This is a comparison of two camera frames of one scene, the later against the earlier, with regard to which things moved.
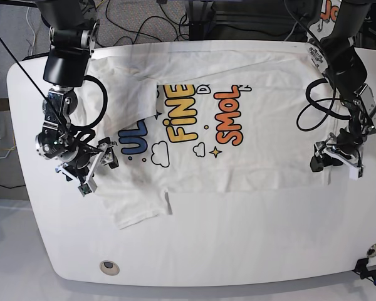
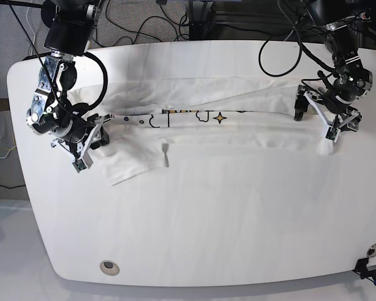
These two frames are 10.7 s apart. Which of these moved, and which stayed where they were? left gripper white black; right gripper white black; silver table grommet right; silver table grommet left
Moved: right gripper white black; left gripper white black
Stayed: silver table grommet left; silver table grommet right
